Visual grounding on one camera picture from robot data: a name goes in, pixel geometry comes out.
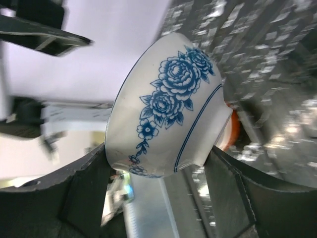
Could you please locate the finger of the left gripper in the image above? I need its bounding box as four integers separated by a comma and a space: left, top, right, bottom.
0, 15, 93, 57

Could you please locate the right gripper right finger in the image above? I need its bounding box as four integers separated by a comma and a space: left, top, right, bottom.
204, 147, 317, 238

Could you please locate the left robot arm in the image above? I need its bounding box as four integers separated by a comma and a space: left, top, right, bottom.
0, 15, 92, 139

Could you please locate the green patterned bowl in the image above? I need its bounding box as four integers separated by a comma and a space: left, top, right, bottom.
215, 110, 240, 151

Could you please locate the black marble pattern mat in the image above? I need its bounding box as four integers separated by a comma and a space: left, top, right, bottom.
161, 0, 317, 238

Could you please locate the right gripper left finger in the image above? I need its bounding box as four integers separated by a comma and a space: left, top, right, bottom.
0, 144, 110, 238

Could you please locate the blue floral white bowl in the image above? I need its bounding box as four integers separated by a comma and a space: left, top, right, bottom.
105, 32, 232, 178

